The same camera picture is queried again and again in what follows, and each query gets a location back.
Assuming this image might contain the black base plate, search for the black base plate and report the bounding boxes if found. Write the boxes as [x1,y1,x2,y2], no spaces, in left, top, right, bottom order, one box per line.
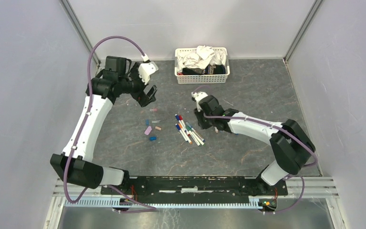
[117,176,288,204]

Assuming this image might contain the white plastic basket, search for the white plastic basket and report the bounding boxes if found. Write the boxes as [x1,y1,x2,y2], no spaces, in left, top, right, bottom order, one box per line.
[174,57,230,84]

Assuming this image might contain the pink highlighter cap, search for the pink highlighter cap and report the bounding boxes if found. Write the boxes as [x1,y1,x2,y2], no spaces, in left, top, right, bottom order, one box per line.
[144,126,153,135]

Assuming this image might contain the black printed cloth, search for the black printed cloth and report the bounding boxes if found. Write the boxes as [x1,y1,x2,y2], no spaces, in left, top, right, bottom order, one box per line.
[181,65,227,75]

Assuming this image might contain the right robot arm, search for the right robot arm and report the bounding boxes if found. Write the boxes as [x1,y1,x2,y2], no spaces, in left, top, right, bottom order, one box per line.
[192,92,317,195]

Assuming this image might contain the orange tip white marker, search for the orange tip white marker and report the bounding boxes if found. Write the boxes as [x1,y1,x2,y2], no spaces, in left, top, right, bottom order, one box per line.
[175,124,192,144]

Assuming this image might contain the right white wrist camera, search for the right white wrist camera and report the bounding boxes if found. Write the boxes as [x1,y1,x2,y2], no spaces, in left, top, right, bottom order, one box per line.
[191,92,208,103]

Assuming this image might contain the white cable duct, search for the white cable duct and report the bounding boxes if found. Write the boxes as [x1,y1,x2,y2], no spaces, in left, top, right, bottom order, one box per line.
[64,197,262,209]

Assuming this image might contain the purple cable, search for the purple cable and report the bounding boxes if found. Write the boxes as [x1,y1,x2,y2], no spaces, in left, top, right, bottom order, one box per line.
[192,85,319,214]
[63,35,157,214]

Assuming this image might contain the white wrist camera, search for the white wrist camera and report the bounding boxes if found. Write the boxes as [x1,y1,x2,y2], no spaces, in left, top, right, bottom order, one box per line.
[138,61,159,85]
[191,92,208,103]

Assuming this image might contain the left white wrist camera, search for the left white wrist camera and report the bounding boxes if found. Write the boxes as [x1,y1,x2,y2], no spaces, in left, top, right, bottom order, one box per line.
[138,61,159,85]

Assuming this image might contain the white crumpled cloth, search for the white crumpled cloth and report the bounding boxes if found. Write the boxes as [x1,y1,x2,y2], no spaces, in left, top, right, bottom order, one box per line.
[175,45,228,73]

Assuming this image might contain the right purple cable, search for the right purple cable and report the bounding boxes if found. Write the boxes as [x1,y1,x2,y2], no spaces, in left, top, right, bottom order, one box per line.
[192,85,319,214]

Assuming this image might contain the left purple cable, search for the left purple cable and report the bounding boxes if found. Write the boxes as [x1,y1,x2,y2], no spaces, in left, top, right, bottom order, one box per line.
[63,35,157,214]

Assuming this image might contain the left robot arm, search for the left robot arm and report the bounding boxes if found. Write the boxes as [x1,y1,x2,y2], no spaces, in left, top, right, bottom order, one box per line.
[50,56,158,194]

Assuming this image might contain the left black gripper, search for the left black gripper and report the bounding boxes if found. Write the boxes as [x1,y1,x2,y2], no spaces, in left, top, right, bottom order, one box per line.
[119,62,158,107]

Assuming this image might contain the green cap white marker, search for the green cap white marker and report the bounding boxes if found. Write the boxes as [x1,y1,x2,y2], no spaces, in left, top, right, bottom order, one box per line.
[186,122,205,145]

